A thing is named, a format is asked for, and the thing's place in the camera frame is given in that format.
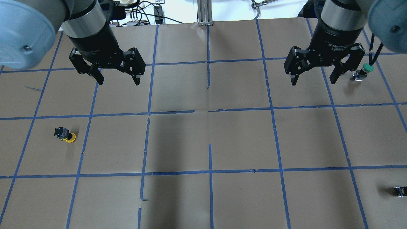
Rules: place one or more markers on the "black power adapter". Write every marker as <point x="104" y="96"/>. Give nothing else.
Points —
<point x="158" y="14"/>

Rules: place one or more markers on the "yellow push button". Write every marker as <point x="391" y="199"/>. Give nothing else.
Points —
<point x="64" y="134"/>

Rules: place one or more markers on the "aluminium frame post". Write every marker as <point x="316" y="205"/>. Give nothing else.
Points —
<point x="204" y="13"/>

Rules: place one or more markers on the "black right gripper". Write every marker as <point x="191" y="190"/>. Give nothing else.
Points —
<point x="334" y="39"/>

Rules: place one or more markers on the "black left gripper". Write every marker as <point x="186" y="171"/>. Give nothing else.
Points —
<point x="93" y="43"/>

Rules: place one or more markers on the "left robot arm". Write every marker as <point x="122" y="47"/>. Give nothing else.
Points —
<point x="29" y="28"/>

